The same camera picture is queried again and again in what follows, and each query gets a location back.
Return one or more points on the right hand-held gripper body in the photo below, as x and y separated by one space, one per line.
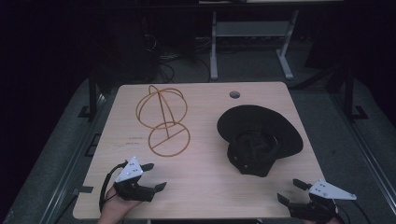
330 190

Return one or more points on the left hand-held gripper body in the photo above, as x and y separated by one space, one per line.
129 172

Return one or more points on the black brimmed hat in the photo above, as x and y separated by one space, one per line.
249 124

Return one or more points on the person's right hand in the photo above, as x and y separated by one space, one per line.
335 221

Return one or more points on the person's left hand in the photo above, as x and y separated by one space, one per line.
113 208

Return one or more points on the black tape strip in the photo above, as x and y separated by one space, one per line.
85 189

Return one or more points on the metal floor rail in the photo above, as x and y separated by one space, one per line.
67 183
370 158

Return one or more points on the black frame post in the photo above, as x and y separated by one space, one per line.
92 93
349 93

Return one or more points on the grey metal desk frame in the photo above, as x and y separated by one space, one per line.
252 28

